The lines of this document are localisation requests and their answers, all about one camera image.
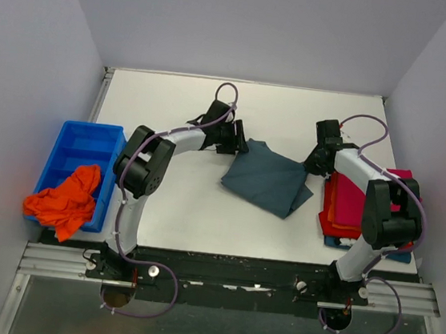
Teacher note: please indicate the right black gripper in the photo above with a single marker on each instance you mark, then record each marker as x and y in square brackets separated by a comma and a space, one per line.
[312, 167]

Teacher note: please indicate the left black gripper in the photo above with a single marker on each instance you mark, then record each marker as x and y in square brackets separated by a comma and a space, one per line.
[237, 143]

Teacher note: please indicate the teal grey t-shirt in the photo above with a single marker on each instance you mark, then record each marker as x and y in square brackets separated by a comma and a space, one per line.
[268, 180]

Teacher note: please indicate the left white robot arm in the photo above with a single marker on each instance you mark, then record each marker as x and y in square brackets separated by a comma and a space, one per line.
[144, 161]

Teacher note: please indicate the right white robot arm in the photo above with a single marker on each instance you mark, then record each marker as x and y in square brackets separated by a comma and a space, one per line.
[394, 219]

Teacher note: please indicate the folded orange t-shirt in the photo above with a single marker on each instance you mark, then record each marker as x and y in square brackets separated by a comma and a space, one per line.
[343, 205]

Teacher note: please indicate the folded magenta t-shirt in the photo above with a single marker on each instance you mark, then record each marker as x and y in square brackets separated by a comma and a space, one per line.
[347, 202]

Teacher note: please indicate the folded red t-shirt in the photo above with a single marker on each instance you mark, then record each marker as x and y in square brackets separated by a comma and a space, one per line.
[327, 226]

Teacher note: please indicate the folded navy patterned t-shirt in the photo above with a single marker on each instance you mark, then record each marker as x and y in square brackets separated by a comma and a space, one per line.
[345, 244]

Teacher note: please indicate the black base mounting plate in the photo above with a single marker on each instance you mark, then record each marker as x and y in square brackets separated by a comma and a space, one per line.
[227, 282]

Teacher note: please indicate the blue plastic bin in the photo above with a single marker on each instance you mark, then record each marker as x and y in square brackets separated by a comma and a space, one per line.
[82, 144]

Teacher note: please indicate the crumpled orange t-shirt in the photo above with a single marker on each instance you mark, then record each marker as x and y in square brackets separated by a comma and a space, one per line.
[68, 206]

